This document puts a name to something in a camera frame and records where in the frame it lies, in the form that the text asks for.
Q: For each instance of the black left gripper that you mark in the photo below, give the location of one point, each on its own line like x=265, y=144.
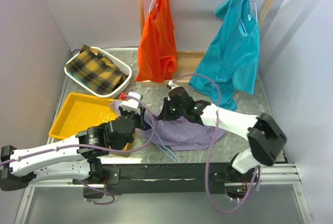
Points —
x=140, y=117

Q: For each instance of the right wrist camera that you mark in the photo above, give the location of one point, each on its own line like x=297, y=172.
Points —
x=171, y=85

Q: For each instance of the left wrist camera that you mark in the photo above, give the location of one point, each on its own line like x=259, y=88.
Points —
x=130, y=104

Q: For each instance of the blue hanger under teal shirt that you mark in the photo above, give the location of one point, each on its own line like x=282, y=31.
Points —
x=256, y=16

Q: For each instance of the teal t-shirt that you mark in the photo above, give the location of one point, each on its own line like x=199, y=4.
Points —
x=232, y=59

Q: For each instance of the white perforated basket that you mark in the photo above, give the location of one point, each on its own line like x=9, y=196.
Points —
x=104, y=78

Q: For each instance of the yellow plastic tray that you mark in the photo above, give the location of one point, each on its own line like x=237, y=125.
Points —
x=80, y=112

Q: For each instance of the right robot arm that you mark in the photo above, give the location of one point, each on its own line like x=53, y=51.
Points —
x=266, y=139

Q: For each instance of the orange t-shirt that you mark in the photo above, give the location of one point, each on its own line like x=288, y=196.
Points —
x=157, y=53

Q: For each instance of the wooden clothes rack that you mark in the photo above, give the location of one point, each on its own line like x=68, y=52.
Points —
x=182, y=65

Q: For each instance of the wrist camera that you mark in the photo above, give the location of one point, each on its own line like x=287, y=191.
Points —
x=171, y=85
x=130, y=104

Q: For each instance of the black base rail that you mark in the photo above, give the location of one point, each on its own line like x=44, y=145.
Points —
x=218, y=178

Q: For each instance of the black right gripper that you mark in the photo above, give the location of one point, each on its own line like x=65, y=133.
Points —
x=165, y=114

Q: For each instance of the blue wire hanger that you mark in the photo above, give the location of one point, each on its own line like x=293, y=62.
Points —
x=158, y=141

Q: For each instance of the purple t-shirt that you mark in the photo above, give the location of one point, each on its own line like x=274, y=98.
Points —
x=182, y=135

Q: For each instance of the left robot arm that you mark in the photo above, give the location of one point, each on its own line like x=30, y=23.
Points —
x=76, y=157

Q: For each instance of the yellow plaid cloth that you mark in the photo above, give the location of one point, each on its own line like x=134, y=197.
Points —
x=93, y=70

